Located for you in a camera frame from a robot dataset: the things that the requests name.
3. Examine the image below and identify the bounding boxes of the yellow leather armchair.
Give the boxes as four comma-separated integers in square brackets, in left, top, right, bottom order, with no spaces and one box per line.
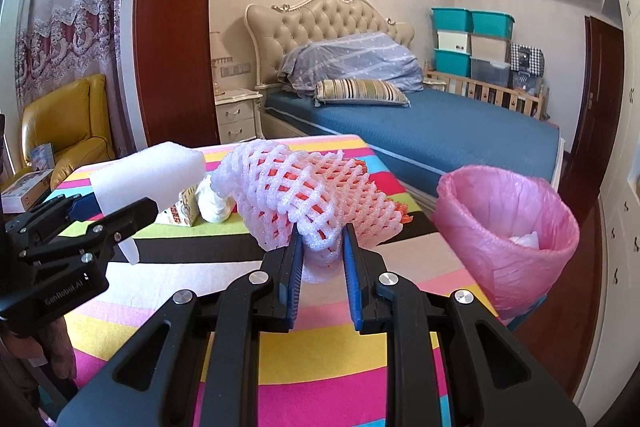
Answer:
[21,74,115,188]

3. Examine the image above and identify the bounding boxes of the pink foam fruit net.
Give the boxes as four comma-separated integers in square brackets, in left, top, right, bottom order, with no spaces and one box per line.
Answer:
[210,140,412,284]

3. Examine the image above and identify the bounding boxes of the pink bag trash bin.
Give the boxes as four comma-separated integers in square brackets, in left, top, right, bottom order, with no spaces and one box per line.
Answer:
[432,165,580,322]

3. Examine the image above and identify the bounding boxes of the teal storage bin lower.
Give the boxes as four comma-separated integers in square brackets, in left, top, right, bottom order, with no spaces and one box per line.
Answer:
[434,49,471,77]

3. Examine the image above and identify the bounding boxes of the beige table lamp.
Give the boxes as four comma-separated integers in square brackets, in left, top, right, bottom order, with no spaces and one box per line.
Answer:
[209,31,233,98]

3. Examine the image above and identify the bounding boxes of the grey clear storage bin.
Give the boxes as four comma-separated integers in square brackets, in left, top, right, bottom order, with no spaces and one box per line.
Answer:
[470,57,511,88]

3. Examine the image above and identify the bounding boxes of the cream nightstand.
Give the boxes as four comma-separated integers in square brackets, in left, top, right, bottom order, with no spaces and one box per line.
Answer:
[215,89,264,144]

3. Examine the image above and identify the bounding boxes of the dark red door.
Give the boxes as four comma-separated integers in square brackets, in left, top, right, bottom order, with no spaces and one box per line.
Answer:
[560,16,624,215]

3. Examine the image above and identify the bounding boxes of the striped yellow pillow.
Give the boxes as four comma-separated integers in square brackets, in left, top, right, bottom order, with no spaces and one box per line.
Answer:
[314,78,410,107]

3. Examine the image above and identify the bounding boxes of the white barcode carton box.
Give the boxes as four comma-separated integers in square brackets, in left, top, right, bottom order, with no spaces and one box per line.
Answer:
[155,185,200,228]

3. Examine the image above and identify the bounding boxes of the blue mattress bed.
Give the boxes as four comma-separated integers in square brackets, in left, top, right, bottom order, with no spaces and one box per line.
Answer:
[262,89,563,197]

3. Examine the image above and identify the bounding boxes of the white wardrobe with drawers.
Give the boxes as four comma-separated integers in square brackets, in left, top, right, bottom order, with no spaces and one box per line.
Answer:
[576,0,639,426]

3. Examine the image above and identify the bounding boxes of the beige tufted headboard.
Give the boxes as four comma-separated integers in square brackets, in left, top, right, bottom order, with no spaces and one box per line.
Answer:
[244,0,416,91]

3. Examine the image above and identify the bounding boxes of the crumpled white paper wad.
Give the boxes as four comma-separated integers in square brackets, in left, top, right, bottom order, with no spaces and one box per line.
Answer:
[195,174,234,223]

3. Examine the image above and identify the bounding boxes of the teal storage bin top left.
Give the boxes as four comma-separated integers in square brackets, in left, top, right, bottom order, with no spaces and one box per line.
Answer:
[432,6,473,32]

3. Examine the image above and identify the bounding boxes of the white storage box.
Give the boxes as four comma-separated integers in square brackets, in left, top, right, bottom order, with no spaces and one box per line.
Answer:
[437,30,471,54]

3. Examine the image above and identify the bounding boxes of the grey striped duvet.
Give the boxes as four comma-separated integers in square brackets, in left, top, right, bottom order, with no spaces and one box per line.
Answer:
[277,32,423,95]

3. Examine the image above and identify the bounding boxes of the dark red wooden panel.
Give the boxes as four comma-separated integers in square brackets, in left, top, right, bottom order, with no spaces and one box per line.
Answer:
[132,0,220,147]

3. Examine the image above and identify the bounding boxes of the lace pink curtain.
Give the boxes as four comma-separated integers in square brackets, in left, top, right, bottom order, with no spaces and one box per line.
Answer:
[14,0,132,155]

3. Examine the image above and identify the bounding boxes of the teal storage bin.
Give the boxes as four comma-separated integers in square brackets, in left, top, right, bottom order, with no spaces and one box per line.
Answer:
[434,49,471,77]
[471,10,515,40]
[432,6,473,32]

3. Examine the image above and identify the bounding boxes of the box on side table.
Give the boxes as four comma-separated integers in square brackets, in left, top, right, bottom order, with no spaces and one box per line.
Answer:
[1,169,53,215]

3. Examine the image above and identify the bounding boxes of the white foam block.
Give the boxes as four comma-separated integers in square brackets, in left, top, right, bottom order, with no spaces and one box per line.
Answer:
[509,231,540,251]

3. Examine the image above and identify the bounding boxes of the teal storage bin top right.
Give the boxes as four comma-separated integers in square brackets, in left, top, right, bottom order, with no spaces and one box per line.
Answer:
[471,10,515,40]

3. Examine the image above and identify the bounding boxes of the white foam sheet roll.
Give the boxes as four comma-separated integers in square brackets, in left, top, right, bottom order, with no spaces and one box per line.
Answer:
[88,141,207,266]

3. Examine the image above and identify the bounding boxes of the wooden crib rail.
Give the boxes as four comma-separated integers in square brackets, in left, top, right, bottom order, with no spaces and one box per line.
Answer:
[423,68,546,120]

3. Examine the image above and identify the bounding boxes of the black white checked bag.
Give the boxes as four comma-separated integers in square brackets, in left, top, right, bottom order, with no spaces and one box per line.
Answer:
[510,42,546,77]

